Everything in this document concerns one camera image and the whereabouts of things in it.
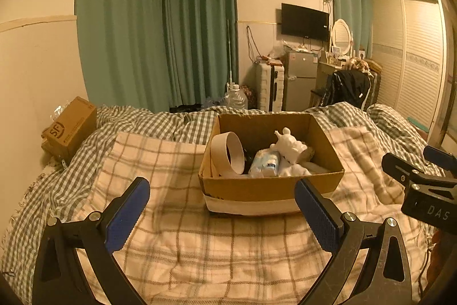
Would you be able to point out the silver mini fridge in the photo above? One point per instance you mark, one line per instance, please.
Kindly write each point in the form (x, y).
(300, 80)

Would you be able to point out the dark patterned bag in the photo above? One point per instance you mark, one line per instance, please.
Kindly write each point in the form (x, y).
(250, 96)

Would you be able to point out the white tape roll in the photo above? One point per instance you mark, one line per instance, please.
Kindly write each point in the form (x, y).
(223, 151)

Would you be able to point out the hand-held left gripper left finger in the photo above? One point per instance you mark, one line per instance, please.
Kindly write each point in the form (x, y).
(125, 215)

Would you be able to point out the oval white mirror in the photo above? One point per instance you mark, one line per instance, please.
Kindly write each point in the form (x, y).
(341, 36)

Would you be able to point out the person's right hand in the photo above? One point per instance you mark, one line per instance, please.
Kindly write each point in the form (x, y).
(441, 255)

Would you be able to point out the clear plastic bag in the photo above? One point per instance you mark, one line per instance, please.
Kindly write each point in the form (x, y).
(280, 49)

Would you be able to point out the dressing table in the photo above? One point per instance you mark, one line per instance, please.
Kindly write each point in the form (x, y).
(326, 71)

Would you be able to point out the white mop pole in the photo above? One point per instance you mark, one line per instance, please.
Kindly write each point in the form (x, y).
(231, 51)

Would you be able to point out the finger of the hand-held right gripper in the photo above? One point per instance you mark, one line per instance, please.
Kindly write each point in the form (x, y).
(435, 154)
(410, 167)

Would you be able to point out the brown suitcase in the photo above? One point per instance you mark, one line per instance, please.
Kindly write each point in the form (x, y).
(374, 87)

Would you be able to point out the blue wet wipes pack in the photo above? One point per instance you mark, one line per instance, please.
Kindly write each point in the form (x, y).
(264, 164)

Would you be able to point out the large water jug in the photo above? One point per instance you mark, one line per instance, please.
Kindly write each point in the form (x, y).
(236, 98)

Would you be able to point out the beige plaid blanket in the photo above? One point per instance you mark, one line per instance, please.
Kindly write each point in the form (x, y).
(221, 255)

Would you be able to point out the white ribbed cloth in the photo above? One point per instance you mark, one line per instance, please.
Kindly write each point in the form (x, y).
(294, 170)

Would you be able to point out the black wall television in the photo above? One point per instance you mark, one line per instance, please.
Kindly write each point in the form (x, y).
(305, 21)

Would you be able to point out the narrow green curtain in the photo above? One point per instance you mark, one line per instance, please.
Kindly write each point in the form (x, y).
(348, 5)

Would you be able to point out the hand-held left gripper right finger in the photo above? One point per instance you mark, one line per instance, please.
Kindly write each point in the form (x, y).
(317, 215)

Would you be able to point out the white animal figurine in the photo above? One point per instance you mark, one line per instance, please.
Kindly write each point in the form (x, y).
(291, 146)

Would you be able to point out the white louvered wardrobe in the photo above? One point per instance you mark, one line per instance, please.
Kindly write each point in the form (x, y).
(410, 58)

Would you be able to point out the wide green curtain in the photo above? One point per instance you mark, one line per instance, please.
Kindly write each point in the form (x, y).
(150, 22)

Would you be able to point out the pack of plastic bottles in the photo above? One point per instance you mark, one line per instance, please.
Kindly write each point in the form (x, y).
(214, 102)

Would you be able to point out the white suitcase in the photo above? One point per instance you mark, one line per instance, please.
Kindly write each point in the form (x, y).
(267, 87)

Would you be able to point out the black jacket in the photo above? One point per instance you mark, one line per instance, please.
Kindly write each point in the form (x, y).
(348, 87)

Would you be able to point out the closed shipping cardboard box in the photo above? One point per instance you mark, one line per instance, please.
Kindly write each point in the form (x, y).
(71, 130)

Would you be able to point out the brown stool green seat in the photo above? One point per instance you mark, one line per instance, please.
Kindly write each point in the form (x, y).
(417, 124)

